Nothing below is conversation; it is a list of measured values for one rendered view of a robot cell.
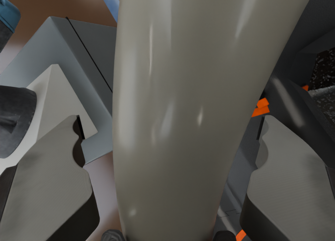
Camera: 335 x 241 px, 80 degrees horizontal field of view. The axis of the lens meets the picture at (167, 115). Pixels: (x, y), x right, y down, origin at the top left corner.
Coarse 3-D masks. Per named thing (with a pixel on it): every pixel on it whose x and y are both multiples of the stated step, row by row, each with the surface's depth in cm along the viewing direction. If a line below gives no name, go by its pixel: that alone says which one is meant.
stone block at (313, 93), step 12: (324, 36) 86; (312, 48) 74; (324, 48) 62; (300, 60) 77; (312, 60) 64; (324, 60) 59; (300, 72) 73; (312, 72) 61; (324, 72) 58; (300, 84) 70; (312, 84) 60; (324, 84) 57; (312, 96) 61; (324, 96) 58; (312, 108) 78; (324, 108) 60; (324, 120) 69
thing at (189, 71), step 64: (128, 0) 3; (192, 0) 2; (256, 0) 2; (128, 64) 3; (192, 64) 3; (256, 64) 3; (128, 128) 4; (192, 128) 3; (128, 192) 4; (192, 192) 4
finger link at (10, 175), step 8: (8, 168) 8; (16, 168) 8; (0, 176) 8; (8, 176) 8; (0, 184) 7; (8, 184) 7; (0, 192) 7; (8, 192) 7; (0, 200) 7; (0, 208) 6; (0, 216) 6
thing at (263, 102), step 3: (261, 96) 114; (264, 96) 113; (261, 99) 114; (264, 99) 113; (258, 102) 115; (261, 102) 114; (264, 102) 113; (267, 102) 112; (258, 105) 115; (261, 105) 114; (264, 105) 113
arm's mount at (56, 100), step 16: (48, 80) 52; (64, 80) 56; (48, 96) 50; (64, 96) 54; (48, 112) 48; (64, 112) 52; (80, 112) 56; (32, 128) 46; (48, 128) 46; (32, 144) 43; (0, 160) 51; (16, 160) 45
